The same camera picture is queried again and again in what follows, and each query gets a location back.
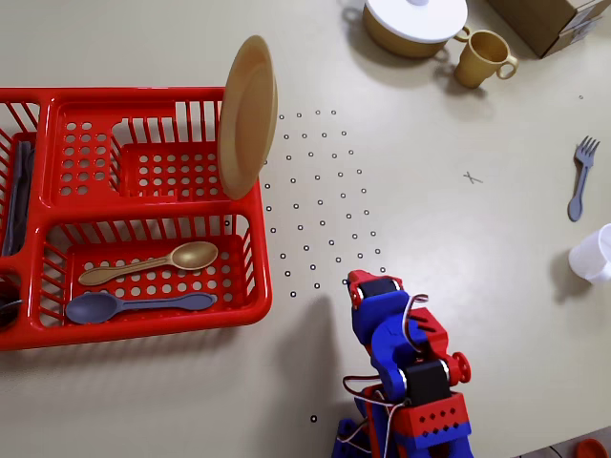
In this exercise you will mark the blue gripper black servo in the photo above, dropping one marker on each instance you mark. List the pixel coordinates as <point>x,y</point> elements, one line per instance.
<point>375,289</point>

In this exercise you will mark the tan plastic plate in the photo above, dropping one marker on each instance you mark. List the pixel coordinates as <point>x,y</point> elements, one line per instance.
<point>248,119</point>

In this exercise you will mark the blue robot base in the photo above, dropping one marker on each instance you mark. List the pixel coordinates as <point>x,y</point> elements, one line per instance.
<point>346,441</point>

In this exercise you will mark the blue and red robot arm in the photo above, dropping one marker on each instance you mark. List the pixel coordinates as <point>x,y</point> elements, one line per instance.
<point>429,381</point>

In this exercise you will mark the tan plastic spoon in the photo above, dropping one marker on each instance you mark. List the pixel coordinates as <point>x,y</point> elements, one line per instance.
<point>191,255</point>

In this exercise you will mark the red plastic dish rack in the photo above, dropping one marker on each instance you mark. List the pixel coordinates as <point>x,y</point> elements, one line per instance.
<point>143,329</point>

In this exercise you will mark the white plastic cup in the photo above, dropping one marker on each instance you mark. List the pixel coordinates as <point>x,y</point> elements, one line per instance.
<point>594,253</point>

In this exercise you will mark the tan plastic pot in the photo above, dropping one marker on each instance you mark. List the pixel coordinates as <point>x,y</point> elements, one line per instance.
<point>396,43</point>

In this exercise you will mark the grey-blue plastic fork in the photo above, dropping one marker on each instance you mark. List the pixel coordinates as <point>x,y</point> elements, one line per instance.
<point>584,167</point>

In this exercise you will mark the tan plastic cup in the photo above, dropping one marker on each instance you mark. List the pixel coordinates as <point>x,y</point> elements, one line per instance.
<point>479,59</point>

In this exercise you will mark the grey-blue plastic spoon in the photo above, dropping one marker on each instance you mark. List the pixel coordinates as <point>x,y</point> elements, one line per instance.
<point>90,307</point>

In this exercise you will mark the white pot lid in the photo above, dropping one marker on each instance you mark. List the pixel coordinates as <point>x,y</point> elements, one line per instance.
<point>415,21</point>

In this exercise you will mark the small red round object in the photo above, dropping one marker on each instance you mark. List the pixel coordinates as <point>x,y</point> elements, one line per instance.
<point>591,448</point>

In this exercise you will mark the brown cardboard box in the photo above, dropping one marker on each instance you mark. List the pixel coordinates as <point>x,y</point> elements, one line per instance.
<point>534,19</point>

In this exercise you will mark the dark grey plastic cutlery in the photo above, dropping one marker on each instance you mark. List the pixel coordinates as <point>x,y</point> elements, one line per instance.
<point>7,310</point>

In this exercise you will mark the grey-blue plastic knife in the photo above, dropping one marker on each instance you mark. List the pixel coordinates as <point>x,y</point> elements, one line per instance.
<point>19,191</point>

